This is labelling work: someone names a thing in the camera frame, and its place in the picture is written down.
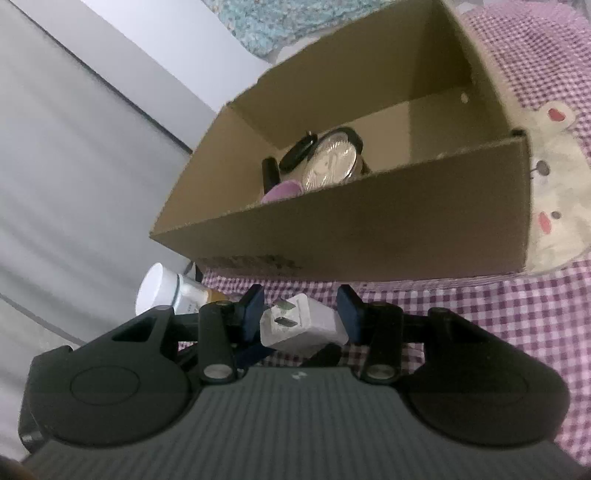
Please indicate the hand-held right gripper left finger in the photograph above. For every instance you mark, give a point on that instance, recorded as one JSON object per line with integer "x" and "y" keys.
{"x": 253, "y": 314}

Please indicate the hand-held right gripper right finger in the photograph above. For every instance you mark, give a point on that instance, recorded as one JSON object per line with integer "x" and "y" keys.
{"x": 348, "y": 318}

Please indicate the white charger plug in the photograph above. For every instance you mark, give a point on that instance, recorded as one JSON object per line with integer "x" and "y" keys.
{"x": 309, "y": 325}

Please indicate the white capped bottle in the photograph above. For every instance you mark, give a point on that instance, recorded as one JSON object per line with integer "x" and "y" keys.
{"x": 157, "y": 286}

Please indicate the brown cardboard box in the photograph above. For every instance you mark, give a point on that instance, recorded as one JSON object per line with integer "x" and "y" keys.
{"x": 392, "y": 221}

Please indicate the round silver disc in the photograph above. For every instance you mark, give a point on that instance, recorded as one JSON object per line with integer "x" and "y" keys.
{"x": 330, "y": 161}

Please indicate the pink round lid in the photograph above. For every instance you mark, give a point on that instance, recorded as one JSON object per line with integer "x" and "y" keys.
{"x": 282, "y": 191}

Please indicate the black cylinder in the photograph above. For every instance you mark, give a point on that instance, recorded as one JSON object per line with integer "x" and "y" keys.
{"x": 270, "y": 173}

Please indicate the pink checkered blanket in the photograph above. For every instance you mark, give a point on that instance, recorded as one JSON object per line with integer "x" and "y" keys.
{"x": 508, "y": 323}

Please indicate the black round case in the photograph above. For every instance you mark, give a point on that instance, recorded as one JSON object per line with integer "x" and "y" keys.
{"x": 298, "y": 151}

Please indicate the teal patterned blanket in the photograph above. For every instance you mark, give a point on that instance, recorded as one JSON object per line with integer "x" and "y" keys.
{"x": 258, "y": 27}

